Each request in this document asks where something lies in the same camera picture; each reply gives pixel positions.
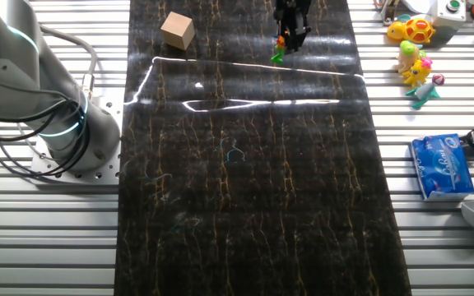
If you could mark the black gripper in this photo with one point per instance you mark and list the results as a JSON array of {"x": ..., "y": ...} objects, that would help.
[{"x": 292, "y": 10}]

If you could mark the red green yellow toy figure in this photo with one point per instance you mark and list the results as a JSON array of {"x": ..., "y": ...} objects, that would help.
[{"x": 279, "y": 51}]

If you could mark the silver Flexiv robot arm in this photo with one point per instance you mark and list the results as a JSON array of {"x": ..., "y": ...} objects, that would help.
[{"x": 15, "y": 82}]

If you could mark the small teal toy piece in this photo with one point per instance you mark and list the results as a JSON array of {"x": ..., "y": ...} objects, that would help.
[{"x": 403, "y": 17}]

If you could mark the beige toy with green cap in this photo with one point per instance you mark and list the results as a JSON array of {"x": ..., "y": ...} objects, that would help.
[{"x": 407, "y": 55}]

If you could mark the wooden cube block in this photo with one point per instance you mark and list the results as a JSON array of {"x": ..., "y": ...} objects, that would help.
[{"x": 177, "y": 30}]

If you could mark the yellow orange turtle toy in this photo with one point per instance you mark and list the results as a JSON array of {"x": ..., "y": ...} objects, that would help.
[{"x": 416, "y": 30}]

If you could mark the yellow octopus toy pink bow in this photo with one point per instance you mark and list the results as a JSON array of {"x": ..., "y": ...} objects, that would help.
[{"x": 417, "y": 73}]

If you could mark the teal seal toy with ball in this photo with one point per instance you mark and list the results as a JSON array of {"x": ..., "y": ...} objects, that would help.
[{"x": 424, "y": 92}]

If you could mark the grey box with green button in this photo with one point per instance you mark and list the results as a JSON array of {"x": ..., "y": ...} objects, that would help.
[{"x": 451, "y": 15}]

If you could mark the dark marble pattern mat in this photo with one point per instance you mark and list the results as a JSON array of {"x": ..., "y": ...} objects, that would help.
[{"x": 241, "y": 205}]

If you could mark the blue tissue pack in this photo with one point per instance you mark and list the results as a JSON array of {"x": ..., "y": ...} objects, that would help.
[{"x": 442, "y": 166}]

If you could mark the silver perforated base plate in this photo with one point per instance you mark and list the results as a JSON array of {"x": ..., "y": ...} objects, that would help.
[{"x": 109, "y": 172}]

